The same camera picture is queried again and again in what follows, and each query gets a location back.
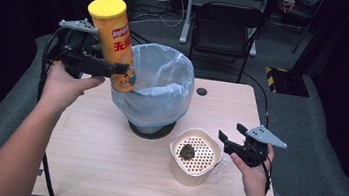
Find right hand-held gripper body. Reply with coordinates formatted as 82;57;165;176
238;122;291;171

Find person's left hand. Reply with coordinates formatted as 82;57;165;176
38;60;108;118

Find black stand base striped tape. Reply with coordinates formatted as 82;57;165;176
262;66;314;98

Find clear plastic wrap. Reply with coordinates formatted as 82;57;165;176
213;157;240;188

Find black floor cable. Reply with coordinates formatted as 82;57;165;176
235;70;276;130

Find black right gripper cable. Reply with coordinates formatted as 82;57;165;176
257;154;276;195

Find white desk frame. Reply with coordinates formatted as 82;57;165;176
178;0;265;58

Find black folding chair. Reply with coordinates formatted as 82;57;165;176
185;0;266;86

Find black table grommet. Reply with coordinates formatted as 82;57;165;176
195;87;209;97

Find beige strainer container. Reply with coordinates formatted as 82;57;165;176
165;124;227;191

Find yellow chip can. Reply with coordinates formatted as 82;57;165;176
77;0;148;95

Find black bin with blue bag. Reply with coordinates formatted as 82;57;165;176
106;39;200;145

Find person's right hand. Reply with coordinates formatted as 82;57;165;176
224;141;276;196

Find white floor cables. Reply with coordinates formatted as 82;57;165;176
127;0;189;32

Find wet tea leaves clump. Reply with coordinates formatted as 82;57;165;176
178;142;197;162

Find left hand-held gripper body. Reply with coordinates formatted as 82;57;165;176
52;15;101;81

